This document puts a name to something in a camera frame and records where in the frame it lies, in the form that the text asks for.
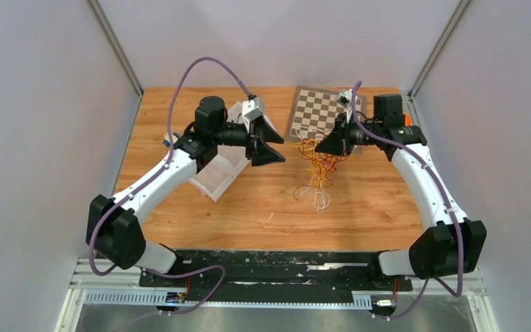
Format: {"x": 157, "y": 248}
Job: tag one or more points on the white three-compartment plastic bin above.
{"x": 213, "y": 180}

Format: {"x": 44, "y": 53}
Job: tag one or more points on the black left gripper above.
{"x": 262, "y": 154}

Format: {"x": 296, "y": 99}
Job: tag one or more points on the wooden chessboard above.
{"x": 312, "y": 115}

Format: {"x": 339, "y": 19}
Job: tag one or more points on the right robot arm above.
{"x": 451, "y": 242}

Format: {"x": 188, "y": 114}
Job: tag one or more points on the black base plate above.
{"x": 279, "y": 276}

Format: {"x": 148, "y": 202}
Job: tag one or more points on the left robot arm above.
{"x": 114, "y": 227}

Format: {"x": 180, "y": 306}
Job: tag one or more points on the white blue toy car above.
{"x": 170, "y": 138}

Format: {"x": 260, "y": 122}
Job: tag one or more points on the orange plastic elbow piece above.
{"x": 407, "y": 120}

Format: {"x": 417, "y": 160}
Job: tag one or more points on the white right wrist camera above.
{"x": 344, "y": 98}

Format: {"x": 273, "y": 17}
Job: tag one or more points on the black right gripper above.
{"x": 338, "y": 142}

